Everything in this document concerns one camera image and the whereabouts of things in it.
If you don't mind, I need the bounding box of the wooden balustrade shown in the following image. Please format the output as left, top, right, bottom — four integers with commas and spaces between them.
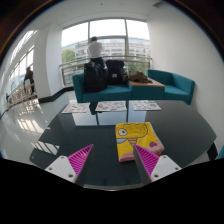
5, 83, 38, 107

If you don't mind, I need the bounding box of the boxy black backpack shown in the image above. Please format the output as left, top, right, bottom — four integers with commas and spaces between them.
105, 59, 126, 86

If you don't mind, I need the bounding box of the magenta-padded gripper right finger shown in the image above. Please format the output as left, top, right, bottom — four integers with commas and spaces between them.
132, 143, 183, 186

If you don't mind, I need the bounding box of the metal window railing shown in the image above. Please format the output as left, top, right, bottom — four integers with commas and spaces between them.
59, 54, 153, 88

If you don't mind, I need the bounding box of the person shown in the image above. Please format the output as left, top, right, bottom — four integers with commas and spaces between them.
23, 65, 36, 94
87, 35, 105, 68

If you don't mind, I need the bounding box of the printed paper sheet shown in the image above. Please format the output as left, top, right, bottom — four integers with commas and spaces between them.
131, 100, 162, 112
95, 100, 128, 113
61, 102, 91, 114

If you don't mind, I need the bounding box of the large black backpack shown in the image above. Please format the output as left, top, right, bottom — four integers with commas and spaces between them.
83, 61, 108, 93

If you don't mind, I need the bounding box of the orange yellow pink printed towel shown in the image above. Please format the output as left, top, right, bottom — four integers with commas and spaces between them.
115, 121, 165, 163

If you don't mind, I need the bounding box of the teal sofa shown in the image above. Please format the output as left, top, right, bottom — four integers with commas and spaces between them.
72, 68, 196, 106

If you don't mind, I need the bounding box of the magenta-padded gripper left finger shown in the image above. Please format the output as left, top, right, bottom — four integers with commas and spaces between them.
44, 143, 99, 188

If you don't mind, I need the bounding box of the brown bag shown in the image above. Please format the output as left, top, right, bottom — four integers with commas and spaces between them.
127, 69, 154, 84

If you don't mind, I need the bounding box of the wooden sofa table top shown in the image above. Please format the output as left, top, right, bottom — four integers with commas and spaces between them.
128, 78, 166, 89

